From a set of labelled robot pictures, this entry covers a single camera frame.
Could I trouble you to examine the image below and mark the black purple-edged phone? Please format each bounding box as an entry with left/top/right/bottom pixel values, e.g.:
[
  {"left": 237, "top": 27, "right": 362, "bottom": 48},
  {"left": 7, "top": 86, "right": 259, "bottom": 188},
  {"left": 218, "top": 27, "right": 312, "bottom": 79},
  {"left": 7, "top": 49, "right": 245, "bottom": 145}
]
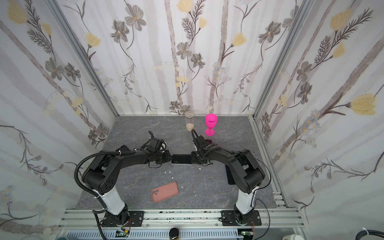
[{"left": 171, "top": 153, "right": 193, "bottom": 165}]

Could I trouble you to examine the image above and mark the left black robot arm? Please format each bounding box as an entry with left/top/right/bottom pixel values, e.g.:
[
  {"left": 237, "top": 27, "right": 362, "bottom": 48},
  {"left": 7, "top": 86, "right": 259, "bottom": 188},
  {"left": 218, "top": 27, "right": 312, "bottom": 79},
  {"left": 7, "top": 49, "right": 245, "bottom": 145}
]
[{"left": 74, "top": 136, "right": 172, "bottom": 227}]

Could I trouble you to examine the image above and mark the black phone at right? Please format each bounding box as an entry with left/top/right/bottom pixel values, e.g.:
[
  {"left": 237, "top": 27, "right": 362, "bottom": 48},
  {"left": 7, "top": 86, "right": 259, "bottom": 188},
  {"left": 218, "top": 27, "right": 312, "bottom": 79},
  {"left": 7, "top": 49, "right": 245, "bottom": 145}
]
[{"left": 226, "top": 166, "right": 236, "bottom": 185}]

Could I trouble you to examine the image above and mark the salmon pink phone case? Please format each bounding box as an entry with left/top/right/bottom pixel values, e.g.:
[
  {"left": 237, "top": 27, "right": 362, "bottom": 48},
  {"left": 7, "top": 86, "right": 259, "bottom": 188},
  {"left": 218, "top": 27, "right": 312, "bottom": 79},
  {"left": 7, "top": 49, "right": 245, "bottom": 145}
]
[{"left": 151, "top": 182, "right": 179, "bottom": 203}]

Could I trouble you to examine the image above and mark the pink plastic goblet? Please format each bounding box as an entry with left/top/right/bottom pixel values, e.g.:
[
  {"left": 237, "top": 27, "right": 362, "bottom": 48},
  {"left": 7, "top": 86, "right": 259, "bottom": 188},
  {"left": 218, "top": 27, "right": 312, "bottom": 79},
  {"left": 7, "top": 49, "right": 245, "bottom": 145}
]
[{"left": 205, "top": 114, "right": 218, "bottom": 137}]

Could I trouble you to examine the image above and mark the clear jar with grains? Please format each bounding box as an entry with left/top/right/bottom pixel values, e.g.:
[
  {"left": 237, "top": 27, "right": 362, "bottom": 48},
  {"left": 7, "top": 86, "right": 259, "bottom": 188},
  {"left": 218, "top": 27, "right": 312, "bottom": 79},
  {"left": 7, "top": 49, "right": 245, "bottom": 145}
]
[{"left": 185, "top": 111, "right": 195, "bottom": 132}]

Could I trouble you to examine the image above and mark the black round knob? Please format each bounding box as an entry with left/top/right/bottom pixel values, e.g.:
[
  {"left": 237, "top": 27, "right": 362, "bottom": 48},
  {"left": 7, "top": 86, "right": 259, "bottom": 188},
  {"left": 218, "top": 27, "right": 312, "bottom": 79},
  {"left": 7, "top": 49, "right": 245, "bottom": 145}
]
[{"left": 169, "top": 228, "right": 180, "bottom": 240}]

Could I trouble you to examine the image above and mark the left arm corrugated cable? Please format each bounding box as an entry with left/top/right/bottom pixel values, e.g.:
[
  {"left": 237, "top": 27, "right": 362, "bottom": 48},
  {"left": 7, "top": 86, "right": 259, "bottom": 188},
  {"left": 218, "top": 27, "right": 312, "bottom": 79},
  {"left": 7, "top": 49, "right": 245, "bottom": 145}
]
[{"left": 73, "top": 150, "right": 121, "bottom": 199}]

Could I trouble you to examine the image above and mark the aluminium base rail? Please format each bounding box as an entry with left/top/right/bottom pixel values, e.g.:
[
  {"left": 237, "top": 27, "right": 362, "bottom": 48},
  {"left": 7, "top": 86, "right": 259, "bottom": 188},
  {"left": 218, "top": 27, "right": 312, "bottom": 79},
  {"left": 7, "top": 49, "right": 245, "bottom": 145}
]
[{"left": 56, "top": 208, "right": 304, "bottom": 240}]

